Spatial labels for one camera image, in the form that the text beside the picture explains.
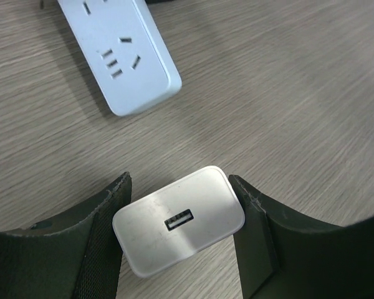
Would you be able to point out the white cube charger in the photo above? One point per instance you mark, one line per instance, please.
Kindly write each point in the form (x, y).
(178, 221)

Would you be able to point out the light blue power strip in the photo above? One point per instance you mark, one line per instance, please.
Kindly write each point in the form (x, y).
(125, 52)

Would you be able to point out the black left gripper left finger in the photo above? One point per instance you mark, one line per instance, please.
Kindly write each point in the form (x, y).
(74, 254)

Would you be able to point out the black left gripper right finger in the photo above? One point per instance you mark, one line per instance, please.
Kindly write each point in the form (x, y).
(283, 253)

